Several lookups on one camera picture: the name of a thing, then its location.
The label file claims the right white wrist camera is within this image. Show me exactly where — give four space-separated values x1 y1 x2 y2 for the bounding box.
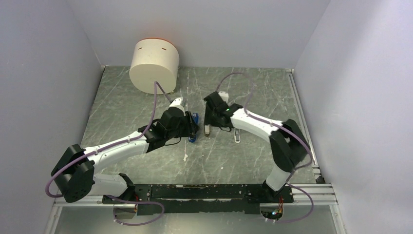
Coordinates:
218 91 229 103

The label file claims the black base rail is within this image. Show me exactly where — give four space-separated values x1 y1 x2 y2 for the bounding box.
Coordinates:
120 184 294 215

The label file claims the white cylindrical container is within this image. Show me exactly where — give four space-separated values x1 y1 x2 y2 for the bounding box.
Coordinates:
129 38 180 94

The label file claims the beige small stapler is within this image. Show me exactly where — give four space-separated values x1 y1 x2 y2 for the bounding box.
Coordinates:
204 125 210 137

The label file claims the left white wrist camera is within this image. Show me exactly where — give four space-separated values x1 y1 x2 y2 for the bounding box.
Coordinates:
169 97 186 113

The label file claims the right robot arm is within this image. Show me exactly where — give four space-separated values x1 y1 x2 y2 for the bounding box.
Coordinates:
204 92 311 202

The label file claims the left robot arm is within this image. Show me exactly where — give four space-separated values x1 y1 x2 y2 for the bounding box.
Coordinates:
51 107 199 203

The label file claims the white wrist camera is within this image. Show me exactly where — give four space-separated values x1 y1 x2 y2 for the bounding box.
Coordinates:
218 91 229 103
169 97 186 113

